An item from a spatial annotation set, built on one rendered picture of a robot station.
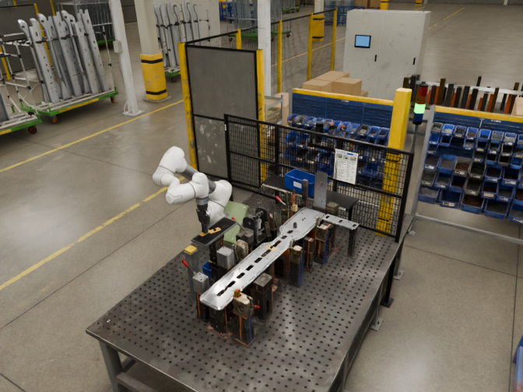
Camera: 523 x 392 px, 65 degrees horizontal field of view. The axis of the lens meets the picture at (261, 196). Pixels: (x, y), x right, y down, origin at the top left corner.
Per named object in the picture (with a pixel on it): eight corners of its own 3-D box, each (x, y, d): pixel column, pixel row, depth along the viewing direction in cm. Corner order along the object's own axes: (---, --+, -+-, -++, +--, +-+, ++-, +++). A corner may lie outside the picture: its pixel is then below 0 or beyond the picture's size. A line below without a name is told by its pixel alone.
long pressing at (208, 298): (222, 313, 251) (222, 312, 250) (195, 299, 262) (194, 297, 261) (327, 215, 349) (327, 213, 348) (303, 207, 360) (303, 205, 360)
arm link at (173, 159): (215, 206, 370) (226, 184, 375) (228, 210, 360) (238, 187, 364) (152, 165, 314) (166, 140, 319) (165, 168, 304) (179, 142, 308)
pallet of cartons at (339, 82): (339, 148, 733) (345, 89, 683) (300, 139, 772) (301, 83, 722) (364, 128, 821) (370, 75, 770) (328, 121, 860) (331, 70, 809)
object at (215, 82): (271, 197, 580) (270, 48, 483) (266, 201, 569) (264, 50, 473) (195, 177, 640) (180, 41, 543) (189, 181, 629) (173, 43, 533)
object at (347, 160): (356, 185, 361) (359, 152, 346) (331, 179, 372) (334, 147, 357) (356, 184, 362) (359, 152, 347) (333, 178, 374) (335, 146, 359)
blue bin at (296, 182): (310, 197, 368) (311, 183, 362) (283, 187, 386) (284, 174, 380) (321, 190, 379) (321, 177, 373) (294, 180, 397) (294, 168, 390)
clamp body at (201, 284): (205, 324, 281) (201, 284, 264) (194, 318, 287) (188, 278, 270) (215, 316, 288) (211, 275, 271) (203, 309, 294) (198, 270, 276)
